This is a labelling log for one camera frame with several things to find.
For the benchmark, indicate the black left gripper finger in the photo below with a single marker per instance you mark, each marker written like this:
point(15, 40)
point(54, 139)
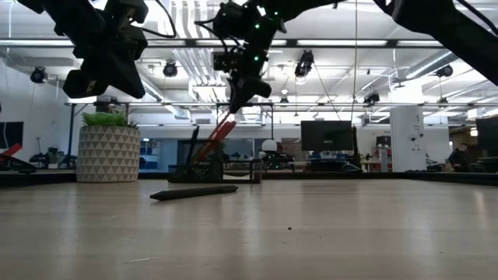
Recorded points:
point(126, 81)
point(79, 85)

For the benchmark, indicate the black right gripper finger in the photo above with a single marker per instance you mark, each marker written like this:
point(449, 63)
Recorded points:
point(238, 93)
point(260, 88)

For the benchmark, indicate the plain black pen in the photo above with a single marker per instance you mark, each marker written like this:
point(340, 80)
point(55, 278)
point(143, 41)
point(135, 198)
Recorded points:
point(193, 144)

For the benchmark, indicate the black mesh desk organizer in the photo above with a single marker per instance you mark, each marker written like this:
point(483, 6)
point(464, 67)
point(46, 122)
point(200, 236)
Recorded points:
point(214, 171)

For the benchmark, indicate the pale yellow sticky notepad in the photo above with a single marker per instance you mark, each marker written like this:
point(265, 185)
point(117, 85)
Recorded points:
point(237, 176)

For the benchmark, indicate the black pen with white print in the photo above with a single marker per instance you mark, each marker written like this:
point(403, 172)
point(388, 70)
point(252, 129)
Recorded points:
point(194, 192)

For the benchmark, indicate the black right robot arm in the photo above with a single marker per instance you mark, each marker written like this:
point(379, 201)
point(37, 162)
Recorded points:
point(447, 27)

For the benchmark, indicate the black background robot arm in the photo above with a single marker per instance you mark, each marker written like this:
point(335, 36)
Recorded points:
point(54, 157)

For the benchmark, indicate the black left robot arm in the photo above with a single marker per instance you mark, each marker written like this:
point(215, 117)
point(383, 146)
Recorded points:
point(58, 15)

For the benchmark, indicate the background office desk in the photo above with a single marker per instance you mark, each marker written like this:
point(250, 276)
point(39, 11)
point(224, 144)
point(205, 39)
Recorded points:
point(334, 163)

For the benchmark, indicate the plain white pillar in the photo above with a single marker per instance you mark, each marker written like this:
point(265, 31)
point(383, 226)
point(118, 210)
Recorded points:
point(81, 102)

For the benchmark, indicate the green artificial grass plant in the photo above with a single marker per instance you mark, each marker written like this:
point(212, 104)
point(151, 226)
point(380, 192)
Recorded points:
point(107, 118)

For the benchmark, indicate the black ceiling spotlight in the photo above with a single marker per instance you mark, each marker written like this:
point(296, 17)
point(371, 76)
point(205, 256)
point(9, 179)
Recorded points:
point(39, 74)
point(304, 62)
point(444, 71)
point(371, 98)
point(170, 70)

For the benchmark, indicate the white round globe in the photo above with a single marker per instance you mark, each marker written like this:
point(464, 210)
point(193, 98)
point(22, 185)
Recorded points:
point(268, 145)

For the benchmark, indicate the white geometric planter pot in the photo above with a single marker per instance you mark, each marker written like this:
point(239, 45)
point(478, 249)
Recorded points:
point(109, 155)

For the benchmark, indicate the black computer monitor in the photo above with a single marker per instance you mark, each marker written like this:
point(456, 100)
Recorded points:
point(327, 136)
point(488, 136)
point(11, 135)

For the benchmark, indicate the black and red device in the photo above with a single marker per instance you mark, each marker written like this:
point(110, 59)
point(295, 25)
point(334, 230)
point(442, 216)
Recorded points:
point(15, 164)

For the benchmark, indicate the person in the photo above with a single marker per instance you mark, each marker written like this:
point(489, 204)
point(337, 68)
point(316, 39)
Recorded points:
point(460, 158)

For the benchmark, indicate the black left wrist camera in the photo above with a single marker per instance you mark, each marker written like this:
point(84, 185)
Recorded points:
point(128, 9)

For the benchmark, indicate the black overhead frame bar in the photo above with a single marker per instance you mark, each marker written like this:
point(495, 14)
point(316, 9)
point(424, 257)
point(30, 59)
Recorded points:
point(392, 43)

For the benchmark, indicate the white pillar with wall boxes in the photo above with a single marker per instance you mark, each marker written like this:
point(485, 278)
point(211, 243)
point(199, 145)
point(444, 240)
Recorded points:
point(407, 140)

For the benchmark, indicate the black table edge rail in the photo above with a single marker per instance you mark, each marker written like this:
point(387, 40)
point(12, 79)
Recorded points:
point(447, 177)

